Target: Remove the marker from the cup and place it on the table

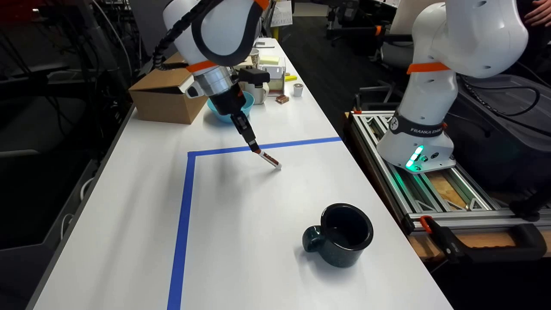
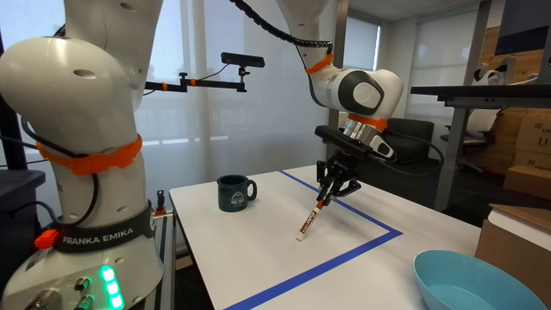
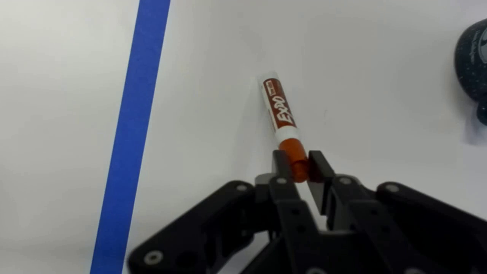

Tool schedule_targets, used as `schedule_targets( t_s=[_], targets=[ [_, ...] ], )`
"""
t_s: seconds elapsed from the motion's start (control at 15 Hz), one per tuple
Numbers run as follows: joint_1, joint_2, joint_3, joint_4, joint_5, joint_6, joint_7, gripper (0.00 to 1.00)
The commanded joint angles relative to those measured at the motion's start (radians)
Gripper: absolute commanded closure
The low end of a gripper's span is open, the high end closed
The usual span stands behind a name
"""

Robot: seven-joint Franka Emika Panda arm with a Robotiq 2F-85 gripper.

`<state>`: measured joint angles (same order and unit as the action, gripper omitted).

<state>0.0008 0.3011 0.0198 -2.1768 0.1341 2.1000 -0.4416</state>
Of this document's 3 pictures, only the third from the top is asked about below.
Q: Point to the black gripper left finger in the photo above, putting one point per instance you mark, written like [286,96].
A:
[283,207]

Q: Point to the orange capped whiteboard marker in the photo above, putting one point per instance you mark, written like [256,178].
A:
[283,111]

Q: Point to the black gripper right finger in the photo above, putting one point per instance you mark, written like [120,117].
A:
[355,207]

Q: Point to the long blue tape line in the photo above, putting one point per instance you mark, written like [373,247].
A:
[131,127]

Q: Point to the dark blue ceramic mug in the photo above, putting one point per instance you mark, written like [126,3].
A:
[473,61]

